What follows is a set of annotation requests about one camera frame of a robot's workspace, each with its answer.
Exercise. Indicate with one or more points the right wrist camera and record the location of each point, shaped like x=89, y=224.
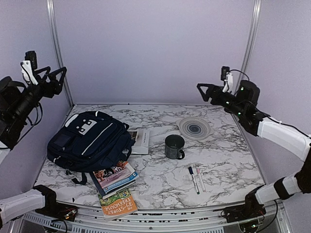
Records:
x=227, y=78

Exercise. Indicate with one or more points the penguin young readers book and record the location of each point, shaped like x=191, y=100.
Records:
x=110, y=180

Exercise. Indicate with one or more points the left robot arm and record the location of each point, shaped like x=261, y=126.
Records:
x=17, y=101

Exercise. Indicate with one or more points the dark grey metal mug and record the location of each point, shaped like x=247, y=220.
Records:
x=174, y=145

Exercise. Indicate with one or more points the left aluminium frame post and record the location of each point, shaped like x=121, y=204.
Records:
x=57, y=49

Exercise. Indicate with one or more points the front aluminium rail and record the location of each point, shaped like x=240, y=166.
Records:
x=194, y=220

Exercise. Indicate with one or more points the grey swirl ceramic plate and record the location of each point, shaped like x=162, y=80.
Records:
x=194, y=128

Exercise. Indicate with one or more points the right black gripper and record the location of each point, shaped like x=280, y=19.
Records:
x=212, y=88

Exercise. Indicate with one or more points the aluminium frame post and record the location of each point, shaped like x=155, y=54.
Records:
x=57, y=49
x=254, y=25

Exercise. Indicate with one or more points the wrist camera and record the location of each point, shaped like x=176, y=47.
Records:
x=28, y=66
x=227, y=78

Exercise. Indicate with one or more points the navy blue student backpack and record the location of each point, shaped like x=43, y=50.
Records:
x=88, y=142

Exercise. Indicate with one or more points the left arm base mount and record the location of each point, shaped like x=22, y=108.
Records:
x=53, y=208

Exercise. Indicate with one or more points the dark blue hardcover notebook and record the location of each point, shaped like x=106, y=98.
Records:
x=114, y=185

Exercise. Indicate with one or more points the orange treehouse book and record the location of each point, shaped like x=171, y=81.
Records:
x=117, y=205

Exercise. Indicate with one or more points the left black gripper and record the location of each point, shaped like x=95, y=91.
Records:
x=57, y=87

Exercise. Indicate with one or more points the right aluminium frame post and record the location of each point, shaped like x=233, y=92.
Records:
x=254, y=25

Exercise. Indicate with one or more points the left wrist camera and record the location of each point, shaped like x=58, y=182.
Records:
x=28, y=66

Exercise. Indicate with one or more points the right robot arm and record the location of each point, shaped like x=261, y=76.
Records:
x=257, y=123

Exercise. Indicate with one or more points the pink illustrated thin book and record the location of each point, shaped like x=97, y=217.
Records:
x=120, y=170

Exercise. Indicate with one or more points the white afternoon tea book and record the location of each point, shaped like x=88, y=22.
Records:
x=141, y=145

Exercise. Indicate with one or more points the pink cap marker pen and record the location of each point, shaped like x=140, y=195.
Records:
x=201, y=180

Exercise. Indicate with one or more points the blue cap marker pen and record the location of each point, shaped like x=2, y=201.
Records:
x=194, y=180

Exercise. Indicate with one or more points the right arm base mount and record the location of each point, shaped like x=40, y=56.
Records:
x=250, y=209

